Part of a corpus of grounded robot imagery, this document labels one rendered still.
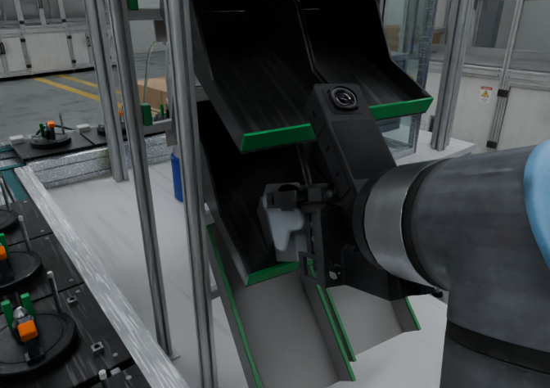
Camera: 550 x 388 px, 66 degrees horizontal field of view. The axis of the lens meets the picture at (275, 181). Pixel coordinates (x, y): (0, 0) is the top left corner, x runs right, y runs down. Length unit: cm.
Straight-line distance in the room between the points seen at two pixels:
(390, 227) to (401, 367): 66
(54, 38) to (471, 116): 783
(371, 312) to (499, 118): 368
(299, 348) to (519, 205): 50
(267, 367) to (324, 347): 9
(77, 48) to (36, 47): 77
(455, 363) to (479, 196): 7
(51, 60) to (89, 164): 808
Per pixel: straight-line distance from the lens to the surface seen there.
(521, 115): 426
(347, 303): 71
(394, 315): 75
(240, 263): 49
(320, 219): 33
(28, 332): 70
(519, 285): 19
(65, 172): 169
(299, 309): 65
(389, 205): 25
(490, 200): 19
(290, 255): 44
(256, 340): 62
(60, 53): 979
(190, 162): 50
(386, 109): 53
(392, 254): 25
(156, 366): 75
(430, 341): 95
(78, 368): 76
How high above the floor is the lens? 149
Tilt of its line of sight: 24 degrees down
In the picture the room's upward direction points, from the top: straight up
